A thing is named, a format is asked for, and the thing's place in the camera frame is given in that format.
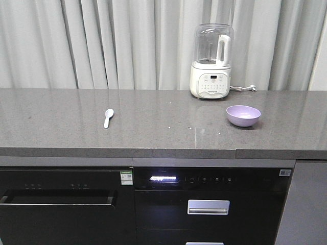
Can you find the grey cabinet panel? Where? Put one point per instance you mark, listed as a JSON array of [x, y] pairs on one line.
[[304, 216]]

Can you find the black built-in dishwasher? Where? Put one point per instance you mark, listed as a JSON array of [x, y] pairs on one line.
[[67, 205]]

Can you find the purple plastic bowl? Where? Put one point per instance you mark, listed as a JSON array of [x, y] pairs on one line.
[[243, 116]]

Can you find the black drawer appliance silver handles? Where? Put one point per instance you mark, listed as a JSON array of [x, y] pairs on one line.
[[209, 205]]

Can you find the white blender with clear jar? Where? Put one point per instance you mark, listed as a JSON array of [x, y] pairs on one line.
[[211, 65]]

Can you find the light blue plastic spoon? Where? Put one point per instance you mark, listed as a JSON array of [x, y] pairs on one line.
[[108, 115]]

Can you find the grey pleated curtain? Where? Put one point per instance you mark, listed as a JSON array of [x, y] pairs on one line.
[[278, 45]]

